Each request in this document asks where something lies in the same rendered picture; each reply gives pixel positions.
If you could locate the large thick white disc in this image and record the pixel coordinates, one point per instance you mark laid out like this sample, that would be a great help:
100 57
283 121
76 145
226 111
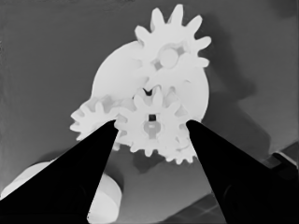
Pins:
107 199

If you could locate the white toothed gear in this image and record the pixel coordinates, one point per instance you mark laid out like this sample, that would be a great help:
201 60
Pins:
179 154
165 34
87 121
135 130

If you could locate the white round carrier with pins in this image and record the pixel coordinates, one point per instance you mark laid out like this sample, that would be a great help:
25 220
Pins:
118 74

